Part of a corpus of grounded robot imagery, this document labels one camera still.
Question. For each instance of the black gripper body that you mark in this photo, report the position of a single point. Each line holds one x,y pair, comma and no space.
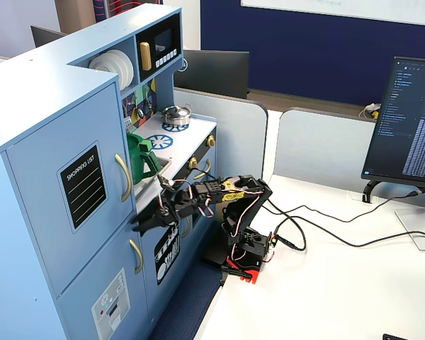
161,215

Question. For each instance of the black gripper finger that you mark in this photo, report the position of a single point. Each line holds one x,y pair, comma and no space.
156,212
152,225

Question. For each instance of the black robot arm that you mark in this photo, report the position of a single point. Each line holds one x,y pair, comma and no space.
255,198

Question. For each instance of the blue toy oven door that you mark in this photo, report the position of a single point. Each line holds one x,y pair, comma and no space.
213,170

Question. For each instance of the blue door ice dispenser print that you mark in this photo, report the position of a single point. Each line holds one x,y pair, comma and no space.
81,283

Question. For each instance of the blue door shopping list print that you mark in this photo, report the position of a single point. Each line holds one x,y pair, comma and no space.
39,198

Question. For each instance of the brown wooden cabinet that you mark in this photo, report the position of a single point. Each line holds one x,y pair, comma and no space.
78,14

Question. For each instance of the steel toy sink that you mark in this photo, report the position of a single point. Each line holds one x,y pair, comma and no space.
145,187

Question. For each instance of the gold stove knob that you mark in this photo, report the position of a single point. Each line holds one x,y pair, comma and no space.
192,163
210,141

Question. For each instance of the green plastic pitcher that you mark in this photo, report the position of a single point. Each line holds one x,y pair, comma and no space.
136,159

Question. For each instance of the small metal pot with lid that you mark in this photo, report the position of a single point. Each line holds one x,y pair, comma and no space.
177,115

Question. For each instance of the grey desk partition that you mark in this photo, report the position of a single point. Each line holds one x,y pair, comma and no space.
322,148
241,134

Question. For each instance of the red table clamp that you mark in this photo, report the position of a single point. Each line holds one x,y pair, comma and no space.
251,276

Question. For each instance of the black monitor seen from behind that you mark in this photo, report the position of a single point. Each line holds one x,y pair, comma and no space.
216,74

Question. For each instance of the white toy plate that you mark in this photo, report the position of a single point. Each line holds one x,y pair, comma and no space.
118,58
99,63
129,74

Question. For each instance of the light blue toy kitchen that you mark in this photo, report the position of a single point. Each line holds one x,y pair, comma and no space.
39,88

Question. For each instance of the black toy microwave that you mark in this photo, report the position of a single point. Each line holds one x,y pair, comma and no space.
156,32

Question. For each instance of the small dark monitor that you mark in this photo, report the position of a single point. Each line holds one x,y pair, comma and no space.
44,35

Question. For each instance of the silver monitor stand base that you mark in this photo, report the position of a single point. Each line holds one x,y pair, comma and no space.
421,221

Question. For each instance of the large monitor showing code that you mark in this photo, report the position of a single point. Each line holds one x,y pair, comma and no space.
411,124

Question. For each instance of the whiteboard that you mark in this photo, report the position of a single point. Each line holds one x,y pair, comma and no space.
340,8

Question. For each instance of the black flat device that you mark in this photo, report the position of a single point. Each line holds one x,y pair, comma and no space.
411,337

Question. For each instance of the small wrist camera board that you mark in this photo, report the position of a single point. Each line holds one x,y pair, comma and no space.
165,184

